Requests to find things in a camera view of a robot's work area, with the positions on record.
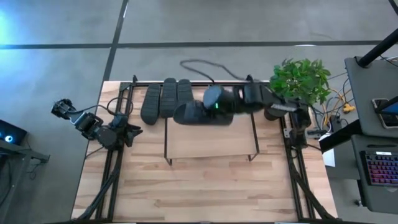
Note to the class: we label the black power adapter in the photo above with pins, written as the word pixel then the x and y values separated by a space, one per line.
pixel 335 123

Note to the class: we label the black plant pot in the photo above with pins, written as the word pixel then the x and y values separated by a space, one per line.
pixel 270 115

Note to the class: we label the smartphone in black case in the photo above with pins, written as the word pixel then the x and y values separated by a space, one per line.
pixel 385 119

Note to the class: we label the dark grey equipment stand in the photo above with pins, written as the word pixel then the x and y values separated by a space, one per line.
pixel 12 174

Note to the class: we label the green leafy plant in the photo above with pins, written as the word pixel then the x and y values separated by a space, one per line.
pixel 300 81

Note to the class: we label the black aluminium rig frame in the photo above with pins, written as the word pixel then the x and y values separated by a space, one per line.
pixel 199 83

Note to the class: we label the black diagonal bar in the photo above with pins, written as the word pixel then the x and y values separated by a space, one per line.
pixel 340 135

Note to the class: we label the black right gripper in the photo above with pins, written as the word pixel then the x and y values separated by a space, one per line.
pixel 214 95

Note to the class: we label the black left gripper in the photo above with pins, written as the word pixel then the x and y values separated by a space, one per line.
pixel 119 129

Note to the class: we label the backlit keyboard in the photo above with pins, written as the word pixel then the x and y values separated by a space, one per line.
pixel 382 169

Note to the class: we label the black round pole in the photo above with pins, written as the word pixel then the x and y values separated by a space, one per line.
pixel 377 48

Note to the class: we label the small grey caster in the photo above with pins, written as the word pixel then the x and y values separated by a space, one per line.
pixel 358 202

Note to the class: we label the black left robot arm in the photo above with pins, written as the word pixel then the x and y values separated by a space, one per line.
pixel 90 124

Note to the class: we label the black frame clamp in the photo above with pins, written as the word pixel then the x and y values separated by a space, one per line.
pixel 249 77
pixel 134 79

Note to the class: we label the black box with blue light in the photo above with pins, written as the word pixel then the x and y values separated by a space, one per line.
pixel 15 132

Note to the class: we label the white paper sheet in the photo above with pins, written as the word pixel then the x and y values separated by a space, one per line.
pixel 329 158

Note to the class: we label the wooden shelf with black frame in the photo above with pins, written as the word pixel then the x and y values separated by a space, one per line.
pixel 211 140

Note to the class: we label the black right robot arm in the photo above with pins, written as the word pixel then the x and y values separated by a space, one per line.
pixel 253 96

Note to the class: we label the grey desk top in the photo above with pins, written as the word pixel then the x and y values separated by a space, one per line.
pixel 360 93

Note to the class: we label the black rubber slide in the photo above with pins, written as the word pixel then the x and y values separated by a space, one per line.
pixel 150 104
pixel 168 98
pixel 192 116
pixel 185 91

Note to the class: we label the dark grey lower desk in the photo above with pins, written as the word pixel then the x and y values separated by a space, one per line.
pixel 360 193

